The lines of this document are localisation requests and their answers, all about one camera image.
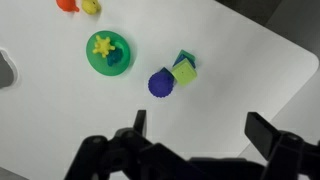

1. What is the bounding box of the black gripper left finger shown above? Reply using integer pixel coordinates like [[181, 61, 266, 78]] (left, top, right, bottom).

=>
[[64, 109, 188, 180]]

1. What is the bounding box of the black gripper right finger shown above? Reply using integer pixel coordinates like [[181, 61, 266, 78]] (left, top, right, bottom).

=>
[[244, 111, 320, 180]]

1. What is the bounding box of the light green block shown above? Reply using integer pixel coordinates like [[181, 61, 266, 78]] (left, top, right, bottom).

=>
[[171, 60, 198, 87]]

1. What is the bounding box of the small dark blue block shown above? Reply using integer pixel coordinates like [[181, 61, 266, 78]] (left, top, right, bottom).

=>
[[158, 66, 176, 82]]

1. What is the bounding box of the green bowl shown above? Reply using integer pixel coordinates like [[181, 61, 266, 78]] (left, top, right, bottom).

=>
[[85, 30, 131, 77]]

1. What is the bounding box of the dark teal toy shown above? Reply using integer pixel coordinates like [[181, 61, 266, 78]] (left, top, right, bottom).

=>
[[106, 48, 124, 67]]

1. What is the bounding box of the yellow spiky toy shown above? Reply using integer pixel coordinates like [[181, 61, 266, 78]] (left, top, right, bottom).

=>
[[92, 34, 117, 59]]

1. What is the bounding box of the yellow rubber duck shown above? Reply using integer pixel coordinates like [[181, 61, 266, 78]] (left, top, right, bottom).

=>
[[81, 0, 102, 16]]

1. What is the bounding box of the orange rubber toy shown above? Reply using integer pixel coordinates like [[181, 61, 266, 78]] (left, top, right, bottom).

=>
[[55, 0, 81, 13]]

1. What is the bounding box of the grey rounded object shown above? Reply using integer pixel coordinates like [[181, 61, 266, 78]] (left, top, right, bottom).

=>
[[0, 49, 18, 90]]

